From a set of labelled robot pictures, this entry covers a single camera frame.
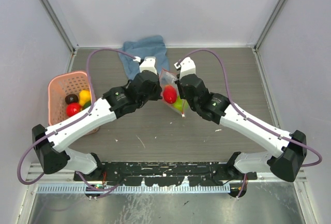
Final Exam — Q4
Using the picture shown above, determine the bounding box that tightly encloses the green apple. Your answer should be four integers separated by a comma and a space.
172, 97, 183, 112

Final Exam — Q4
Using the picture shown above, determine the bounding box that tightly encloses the clear orange zip bag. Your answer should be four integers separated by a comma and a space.
159, 69, 188, 118

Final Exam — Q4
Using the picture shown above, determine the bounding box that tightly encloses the red yellow mango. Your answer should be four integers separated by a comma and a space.
163, 85, 177, 104

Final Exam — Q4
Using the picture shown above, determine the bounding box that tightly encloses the red apple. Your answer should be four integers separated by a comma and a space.
66, 102, 82, 117

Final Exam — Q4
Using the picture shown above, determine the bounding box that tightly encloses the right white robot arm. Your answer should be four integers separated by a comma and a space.
175, 74, 307, 182

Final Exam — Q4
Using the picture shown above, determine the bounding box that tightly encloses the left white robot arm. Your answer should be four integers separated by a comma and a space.
33, 70, 161, 181

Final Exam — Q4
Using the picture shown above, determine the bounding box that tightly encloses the blue cloth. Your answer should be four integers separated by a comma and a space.
118, 35, 170, 80

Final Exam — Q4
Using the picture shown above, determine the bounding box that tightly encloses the green fruit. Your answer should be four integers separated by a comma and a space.
83, 101, 91, 109

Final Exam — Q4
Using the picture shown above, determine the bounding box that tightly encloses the yellow pear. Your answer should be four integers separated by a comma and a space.
79, 89, 91, 107

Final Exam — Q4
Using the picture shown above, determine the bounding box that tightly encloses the dark brown fruit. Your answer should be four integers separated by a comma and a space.
65, 94, 79, 105

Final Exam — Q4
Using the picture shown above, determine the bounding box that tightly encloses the pink plastic basket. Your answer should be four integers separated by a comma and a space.
48, 70, 95, 126

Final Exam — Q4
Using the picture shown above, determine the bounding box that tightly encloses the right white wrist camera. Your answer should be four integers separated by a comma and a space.
174, 57, 196, 80

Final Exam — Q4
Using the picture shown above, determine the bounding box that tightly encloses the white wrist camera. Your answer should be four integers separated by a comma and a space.
133, 56, 158, 75
174, 57, 196, 80

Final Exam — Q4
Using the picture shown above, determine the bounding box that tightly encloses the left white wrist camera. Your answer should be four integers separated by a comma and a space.
133, 56, 158, 75

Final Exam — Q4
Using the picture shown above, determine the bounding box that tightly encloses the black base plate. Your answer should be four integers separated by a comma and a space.
83, 162, 244, 187

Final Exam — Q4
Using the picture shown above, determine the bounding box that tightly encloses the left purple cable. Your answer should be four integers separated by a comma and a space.
17, 48, 142, 186

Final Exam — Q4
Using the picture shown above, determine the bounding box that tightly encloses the grey slotted cable duct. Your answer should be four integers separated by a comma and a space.
36, 183, 231, 194

